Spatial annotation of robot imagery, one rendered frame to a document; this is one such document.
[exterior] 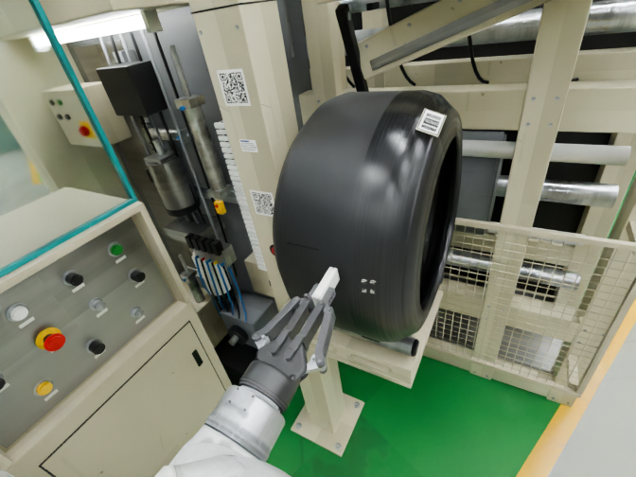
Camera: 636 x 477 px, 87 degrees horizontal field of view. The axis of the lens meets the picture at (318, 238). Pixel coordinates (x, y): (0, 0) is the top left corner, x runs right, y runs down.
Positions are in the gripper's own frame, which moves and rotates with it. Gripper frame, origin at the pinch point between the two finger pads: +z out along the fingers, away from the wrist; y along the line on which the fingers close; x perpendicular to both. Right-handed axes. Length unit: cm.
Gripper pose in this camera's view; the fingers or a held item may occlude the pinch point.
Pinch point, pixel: (326, 287)
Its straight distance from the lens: 58.1
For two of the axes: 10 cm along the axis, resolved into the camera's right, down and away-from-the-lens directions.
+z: 4.6, -6.6, 6.0
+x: 2.0, 7.3, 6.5
